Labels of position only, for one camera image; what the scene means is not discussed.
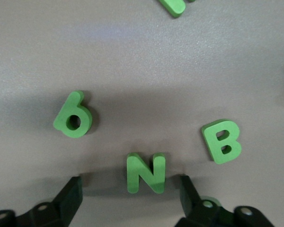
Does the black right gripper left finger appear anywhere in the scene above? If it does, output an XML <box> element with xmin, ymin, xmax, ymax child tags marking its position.
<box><xmin>0</xmin><ymin>176</ymin><xmax>84</xmax><ymax>227</ymax></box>

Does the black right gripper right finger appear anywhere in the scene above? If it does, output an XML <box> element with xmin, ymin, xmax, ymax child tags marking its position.
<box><xmin>174</xmin><ymin>175</ymin><xmax>275</xmax><ymax>227</ymax></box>

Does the green foam letter N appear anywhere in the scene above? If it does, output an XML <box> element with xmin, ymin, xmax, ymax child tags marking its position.
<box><xmin>160</xmin><ymin>0</ymin><xmax>197</xmax><ymax>18</ymax></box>
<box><xmin>126</xmin><ymin>152</ymin><xmax>166</xmax><ymax>194</ymax></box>

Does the green foam letter B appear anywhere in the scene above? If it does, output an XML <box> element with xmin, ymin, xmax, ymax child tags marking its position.
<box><xmin>201</xmin><ymin>119</ymin><xmax>242</xmax><ymax>165</ymax></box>

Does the green foam digit 6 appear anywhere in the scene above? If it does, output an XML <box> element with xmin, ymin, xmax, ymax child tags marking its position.
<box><xmin>53</xmin><ymin>90</ymin><xmax>90</xmax><ymax>139</ymax></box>

